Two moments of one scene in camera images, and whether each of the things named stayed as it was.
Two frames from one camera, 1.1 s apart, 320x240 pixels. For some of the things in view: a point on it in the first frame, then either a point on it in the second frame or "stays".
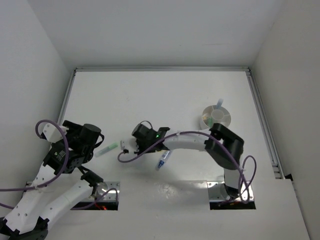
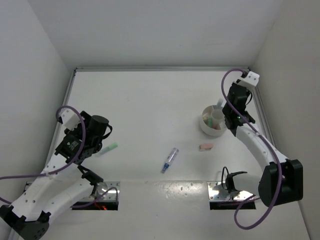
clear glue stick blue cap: [165, 155] → [170, 158]
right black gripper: [138, 143] → [248, 92]
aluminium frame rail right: [265, 126] stays
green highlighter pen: [115, 145] stays
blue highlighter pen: [219, 103] stays
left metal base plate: [110, 196] stays
